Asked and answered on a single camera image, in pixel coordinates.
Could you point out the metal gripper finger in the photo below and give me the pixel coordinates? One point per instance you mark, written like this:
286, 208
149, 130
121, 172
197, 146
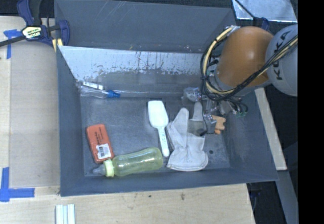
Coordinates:
202, 128
209, 118

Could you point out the small orange toy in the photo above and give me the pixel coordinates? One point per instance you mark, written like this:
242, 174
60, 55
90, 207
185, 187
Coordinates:
219, 122

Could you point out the crumpled clear plastic piece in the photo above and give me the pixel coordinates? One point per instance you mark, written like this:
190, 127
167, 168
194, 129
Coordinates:
192, 93

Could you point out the white-grey work glove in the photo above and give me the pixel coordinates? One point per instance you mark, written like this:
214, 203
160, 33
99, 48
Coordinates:
186, 149

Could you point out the white plastic scoop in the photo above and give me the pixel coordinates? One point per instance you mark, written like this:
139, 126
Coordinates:
157, 114

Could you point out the yellow-green baby bottle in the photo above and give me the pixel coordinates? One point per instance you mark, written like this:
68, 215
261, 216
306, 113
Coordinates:
138, 162

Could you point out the orange block with barcode label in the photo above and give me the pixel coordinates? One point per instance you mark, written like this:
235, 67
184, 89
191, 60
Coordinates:
98, 139

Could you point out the grey metal bin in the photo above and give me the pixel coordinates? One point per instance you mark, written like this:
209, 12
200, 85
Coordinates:
131, 25

